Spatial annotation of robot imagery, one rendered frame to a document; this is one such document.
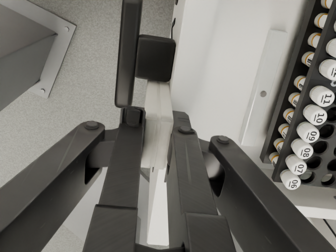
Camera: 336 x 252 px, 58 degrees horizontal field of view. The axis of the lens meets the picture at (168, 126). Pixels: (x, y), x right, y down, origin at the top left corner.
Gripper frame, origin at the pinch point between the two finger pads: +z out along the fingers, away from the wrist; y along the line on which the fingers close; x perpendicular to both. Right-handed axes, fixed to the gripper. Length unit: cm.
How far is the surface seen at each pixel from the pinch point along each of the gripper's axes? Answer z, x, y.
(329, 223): 8.2, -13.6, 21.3
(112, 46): 93, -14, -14
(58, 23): 92, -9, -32
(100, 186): 90, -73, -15
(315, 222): 8.5, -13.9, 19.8
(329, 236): 6.4, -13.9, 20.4
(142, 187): 90, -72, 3
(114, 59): 93, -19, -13
